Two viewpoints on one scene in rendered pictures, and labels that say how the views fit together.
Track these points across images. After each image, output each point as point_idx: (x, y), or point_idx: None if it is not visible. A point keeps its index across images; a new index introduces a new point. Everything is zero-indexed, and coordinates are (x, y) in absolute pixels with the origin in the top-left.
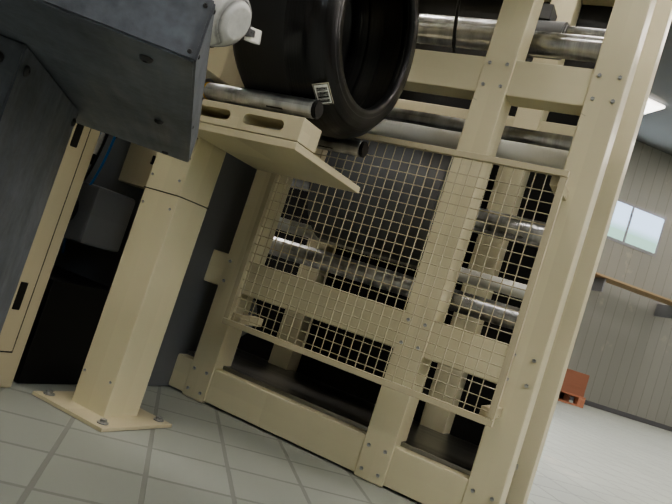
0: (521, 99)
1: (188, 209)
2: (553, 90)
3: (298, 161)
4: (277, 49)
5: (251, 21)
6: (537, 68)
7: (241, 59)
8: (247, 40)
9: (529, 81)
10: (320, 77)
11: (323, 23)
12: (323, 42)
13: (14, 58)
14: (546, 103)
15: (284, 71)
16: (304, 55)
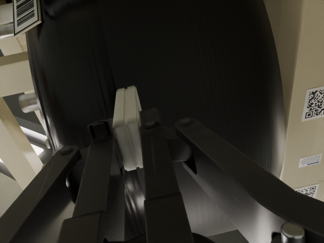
0: (25, 58)
1: None
2: (4, 74)
3: None
4: (130, 70)
5: (213, 107)
6: (30, 86)
7: (230, 13)
8: (118, 107)
9: (28, 74)
10: (35, 41)
11: (55, 147)
12: (44, 113)
13: None
14: (4, 62)
15: (106, 26)
16: (60, 79)
